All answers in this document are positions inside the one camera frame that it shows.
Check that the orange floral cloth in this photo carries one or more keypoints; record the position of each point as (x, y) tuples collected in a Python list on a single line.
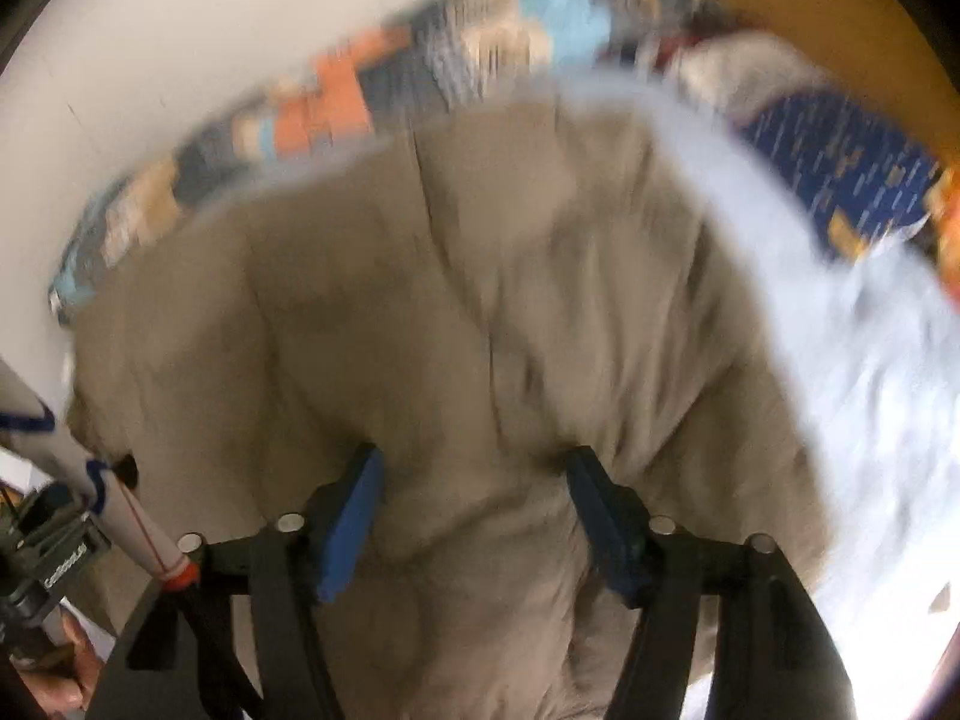
[(949, 225)]

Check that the khaki puffer jacket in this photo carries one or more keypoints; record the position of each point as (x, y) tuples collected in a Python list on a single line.
[(487, 300)]

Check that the person's left hand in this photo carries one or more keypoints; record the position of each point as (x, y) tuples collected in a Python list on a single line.
[(64, 679)]

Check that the blue starry blanket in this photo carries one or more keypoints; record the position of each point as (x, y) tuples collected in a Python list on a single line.
[(840, 157)]

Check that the patchwork blanket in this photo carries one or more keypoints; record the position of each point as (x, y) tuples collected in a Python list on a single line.
[(330, 105)]

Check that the white red printed cloth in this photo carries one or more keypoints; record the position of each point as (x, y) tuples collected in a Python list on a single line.
[(742, 71)]

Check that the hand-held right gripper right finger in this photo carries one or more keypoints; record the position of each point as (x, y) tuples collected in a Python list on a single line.
[(607, 540)]

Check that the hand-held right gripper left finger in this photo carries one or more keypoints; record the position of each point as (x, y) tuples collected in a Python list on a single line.
[(349, 532)]

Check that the light blue bed sheet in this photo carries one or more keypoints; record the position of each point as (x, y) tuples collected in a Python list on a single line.
[(862, 390)]

